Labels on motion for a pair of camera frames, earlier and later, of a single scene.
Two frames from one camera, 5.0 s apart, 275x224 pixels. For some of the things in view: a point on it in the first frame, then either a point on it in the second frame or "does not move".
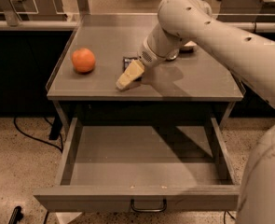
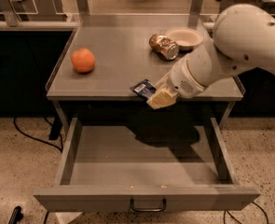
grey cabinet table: x=89 y=68 does not move
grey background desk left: x=26 y=3 does not move
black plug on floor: x=17 y=216 does not move
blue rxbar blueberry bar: x=126 y=62 to x=144 y=88
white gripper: x=150 y=57 to x=181 y=78
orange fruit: x=83 y=61 does not move
